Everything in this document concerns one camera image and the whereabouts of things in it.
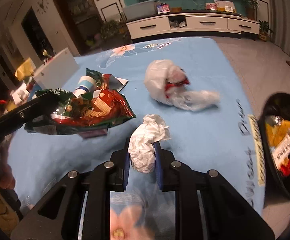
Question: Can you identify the dark green snack bag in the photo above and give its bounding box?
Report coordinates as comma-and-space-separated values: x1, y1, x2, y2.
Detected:
24, 87, 111, 136

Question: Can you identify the striped paper cup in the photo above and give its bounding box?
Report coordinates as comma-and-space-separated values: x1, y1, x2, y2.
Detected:
73, 75, 97, 98

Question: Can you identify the red green biscuit bag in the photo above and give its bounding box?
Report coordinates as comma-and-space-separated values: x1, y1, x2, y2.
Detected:
51, 68, 138, 128

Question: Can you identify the white tissue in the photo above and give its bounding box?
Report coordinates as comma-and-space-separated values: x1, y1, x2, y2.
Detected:
128, 114, 171, 173

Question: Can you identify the red foil wrapper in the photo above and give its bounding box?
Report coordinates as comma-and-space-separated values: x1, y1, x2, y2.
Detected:
280, 157, 290, 177

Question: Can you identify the clear printed plastic bag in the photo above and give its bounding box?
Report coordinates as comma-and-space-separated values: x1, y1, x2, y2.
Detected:
272, 134, 290, 171

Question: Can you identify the yellow snack bag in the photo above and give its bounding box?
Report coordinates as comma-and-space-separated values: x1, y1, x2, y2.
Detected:
265, 115, 290, 147

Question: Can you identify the white bag with red item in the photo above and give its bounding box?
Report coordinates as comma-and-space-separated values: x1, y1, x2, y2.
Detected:
144, 60, 220, 112

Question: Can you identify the black trash bin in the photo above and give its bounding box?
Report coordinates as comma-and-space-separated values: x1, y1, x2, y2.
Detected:
258, 93, 290, 199

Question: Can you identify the white box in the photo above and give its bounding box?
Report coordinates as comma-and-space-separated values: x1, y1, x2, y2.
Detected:
33, 48, 79, 89

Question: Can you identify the floral blue tablecloth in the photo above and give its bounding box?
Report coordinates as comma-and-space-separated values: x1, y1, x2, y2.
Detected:
8, 37, 265, 216

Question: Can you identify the plants stand at left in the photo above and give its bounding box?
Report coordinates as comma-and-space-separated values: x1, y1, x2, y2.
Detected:
101, 20, 132, 48

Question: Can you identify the white tv cabinet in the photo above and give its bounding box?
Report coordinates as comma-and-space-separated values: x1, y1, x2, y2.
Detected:
127, 11, 260, 40

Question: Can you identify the potted plant on floor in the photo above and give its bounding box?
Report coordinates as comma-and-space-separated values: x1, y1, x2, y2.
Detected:
259, 20, 274, 42

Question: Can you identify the potted plant on cabinet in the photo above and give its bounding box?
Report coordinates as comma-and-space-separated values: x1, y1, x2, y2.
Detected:
242, 0, 259, 21

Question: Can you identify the wall clock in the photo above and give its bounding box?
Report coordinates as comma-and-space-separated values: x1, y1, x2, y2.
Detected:
36, 0, 49, 15

